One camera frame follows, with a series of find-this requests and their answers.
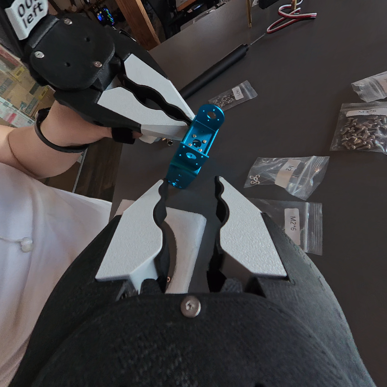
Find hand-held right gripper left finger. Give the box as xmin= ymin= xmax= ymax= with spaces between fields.
xmin=95 ymin=179 xmax=171 ymax=295

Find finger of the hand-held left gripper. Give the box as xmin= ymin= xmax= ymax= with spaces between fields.
xmin=121 ymin=53 xmax=196 ymax=124
xmin=96 ymin=86 xmax=189 ymax=144

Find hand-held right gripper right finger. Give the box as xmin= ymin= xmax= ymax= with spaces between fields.
xmin=207 ymin=176 xmax=288 ymax=293

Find blue metal bracket assembly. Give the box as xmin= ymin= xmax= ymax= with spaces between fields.
xmin=165 ymin=104 xmax=226 ymax=190

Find person's left forearm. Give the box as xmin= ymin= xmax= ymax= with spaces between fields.
xmin=0 ymin=116 xmax=61 ymax=179

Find dark grey desk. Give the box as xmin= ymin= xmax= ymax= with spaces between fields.
xmin=111 ymin=0 xmax=387 ymax=387

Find person's left hand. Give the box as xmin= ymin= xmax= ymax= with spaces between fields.
xmin=41 ymin=98 xmax=143 ymax=148

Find device with coloured lights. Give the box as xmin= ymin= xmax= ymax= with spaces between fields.
xmin=96 ymin=7 xmax=115 ymax=27

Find clear bag with white label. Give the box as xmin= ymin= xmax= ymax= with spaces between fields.
xmin=248 ymin=198 xmax=323 ymax=256

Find clear bag of small nuts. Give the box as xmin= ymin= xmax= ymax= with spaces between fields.
xmin=244 ymin=156 xmax=330 ymax=201

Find small clear bag of screws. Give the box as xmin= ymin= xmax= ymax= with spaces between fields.
xmin=208 ymin=80 xmax=258 ymax=111

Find large clear bag of screws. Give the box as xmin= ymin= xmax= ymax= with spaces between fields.
xmin=351 ymin=71 xmax=387 ymax=102
xmin=330 ymin=101 xmax=387 ymax=154

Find white foam ring sheet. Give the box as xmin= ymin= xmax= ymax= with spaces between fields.
xmin=116 ymin=199 xmax=208 ymax=295

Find wooden post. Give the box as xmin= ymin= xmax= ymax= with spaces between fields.
xmin=115 ymin=0 xmax=161 ymax=51

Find black handle screwdriver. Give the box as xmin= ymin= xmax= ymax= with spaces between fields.
xmin=179 ymin=32 xmax=270 ymax=100

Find red white servo cable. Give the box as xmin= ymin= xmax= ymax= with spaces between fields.
xmin=267 ymin=0 xmax=318 ymax=33

